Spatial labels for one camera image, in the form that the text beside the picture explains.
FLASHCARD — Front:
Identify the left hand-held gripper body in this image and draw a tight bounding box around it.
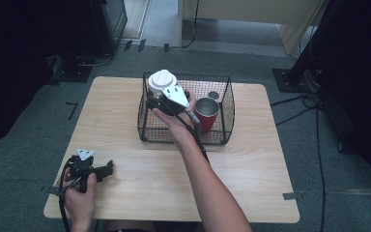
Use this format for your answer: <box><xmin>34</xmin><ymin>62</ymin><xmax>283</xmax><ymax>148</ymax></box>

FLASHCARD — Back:
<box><xmin>67</xmin><ymin>148</ymin><xmax>99</xmax><ymax>193</ymax></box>

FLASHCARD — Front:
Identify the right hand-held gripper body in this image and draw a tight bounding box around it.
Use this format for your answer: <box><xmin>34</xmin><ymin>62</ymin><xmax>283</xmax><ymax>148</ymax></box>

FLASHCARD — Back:
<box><xmin>157</xmin><ymin>84</ymin><xmax>190</xmax><ymax>117</ymax></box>

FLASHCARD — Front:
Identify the clear bottle with white lid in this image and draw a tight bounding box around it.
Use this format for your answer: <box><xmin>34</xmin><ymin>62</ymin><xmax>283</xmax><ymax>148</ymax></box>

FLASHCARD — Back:
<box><xmin>147</xmin><ymin>69</ymin><xmax>179</xmax><ymax>99</ymax></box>

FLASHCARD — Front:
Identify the red metal cup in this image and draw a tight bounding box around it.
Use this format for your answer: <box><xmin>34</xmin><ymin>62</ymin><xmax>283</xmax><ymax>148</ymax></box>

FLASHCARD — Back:
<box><xmin>193</xmin><ymin>97</ymin><xmax>220</xmax><ymax>135</ymax></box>

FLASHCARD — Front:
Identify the black wire basket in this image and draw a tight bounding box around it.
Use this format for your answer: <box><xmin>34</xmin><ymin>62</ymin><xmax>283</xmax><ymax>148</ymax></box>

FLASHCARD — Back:
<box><xmin>137</xmin><ymin>72</ymin><xmax>236</xmax><ymax>146</ymax></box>

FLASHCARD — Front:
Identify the person's right hand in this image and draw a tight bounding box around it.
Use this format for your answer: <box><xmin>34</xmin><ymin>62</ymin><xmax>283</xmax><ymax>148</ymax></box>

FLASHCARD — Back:
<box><xmin>152</xmin><ymin>91</ymin><xmax>201</xmax><ymax>138</ymax></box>

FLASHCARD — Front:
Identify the person's left hand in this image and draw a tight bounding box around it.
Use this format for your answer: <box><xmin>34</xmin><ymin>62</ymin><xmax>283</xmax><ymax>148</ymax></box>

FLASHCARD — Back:
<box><xmin>56</xmin><ymin>172</ymin><xmax>98</xmax><ymax>228</ymax></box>

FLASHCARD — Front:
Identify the dark cabinet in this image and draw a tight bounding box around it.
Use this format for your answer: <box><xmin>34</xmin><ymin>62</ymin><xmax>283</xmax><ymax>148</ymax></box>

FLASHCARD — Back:
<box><xmin>89</xmin><ymin>0</ymin><xmax>128</xmax><ymax>56</ymax></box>

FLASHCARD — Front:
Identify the light wooden cabinet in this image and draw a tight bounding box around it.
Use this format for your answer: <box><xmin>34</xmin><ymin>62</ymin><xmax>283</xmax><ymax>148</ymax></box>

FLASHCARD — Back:
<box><xmin>177</xmin><ymin>0</ymin><xmax>330</xmax><ymax>58</ymax></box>

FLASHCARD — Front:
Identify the black metal stand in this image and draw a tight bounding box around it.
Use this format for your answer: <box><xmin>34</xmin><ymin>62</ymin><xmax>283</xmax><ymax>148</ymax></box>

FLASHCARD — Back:
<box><xmin>272</xmin><ymin>0</ymin><xmax>342</xmax><ymax>94</ymax></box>

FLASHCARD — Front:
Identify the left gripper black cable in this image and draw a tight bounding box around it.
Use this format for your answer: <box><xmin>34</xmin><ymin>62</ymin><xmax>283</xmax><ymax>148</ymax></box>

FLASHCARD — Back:
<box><xmin>58</xmin><ymin>159</ymin><xmax>82</xmax><ymax>232</ymax></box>

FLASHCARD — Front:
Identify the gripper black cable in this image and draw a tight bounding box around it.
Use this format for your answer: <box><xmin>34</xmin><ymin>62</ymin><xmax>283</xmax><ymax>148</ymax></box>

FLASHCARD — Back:
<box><xmin>162</xmin><ymin>100</ymin><xmax>211</xmax><ymax>164</ymax></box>
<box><xmin>58</xmin><ymin>159</ymin><xmax>82</xmax><ymax>232</ymax></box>

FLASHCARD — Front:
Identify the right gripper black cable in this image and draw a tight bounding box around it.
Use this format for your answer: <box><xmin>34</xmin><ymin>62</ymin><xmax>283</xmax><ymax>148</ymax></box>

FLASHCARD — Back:
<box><xmin>162</xmin><ymin>100</ymin><xmax>211</xmax><ymax>164</ymax></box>

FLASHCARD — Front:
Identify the black hanging cable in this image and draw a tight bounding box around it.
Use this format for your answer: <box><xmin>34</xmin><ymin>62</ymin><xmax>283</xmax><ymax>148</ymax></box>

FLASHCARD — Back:
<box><xmin>169</xmin><ymin>0</ymin><xmax>201</xmax><ymax>50</ymax></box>

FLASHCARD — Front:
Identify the black stand base plate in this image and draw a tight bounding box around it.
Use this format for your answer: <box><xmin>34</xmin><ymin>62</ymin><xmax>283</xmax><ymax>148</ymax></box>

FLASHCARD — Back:
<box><xmin>46</xmin><ymin>53</ymin><xmax>94</xmax><ymax>87</ymax></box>

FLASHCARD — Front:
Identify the looped black floor cable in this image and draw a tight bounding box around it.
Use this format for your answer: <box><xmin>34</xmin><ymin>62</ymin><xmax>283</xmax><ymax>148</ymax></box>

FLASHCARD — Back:
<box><xmin>270</xmin><ymin>91</ymin><xmax>324</xmax><ymax>128</ymax></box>

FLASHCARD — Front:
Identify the long black floor cable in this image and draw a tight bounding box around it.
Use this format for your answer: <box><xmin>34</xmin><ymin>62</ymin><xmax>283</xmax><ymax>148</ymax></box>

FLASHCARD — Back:
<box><xmin>314</xmin><ymin>105</ymin><xmax>327</xmax><ymax>232</ymax></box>

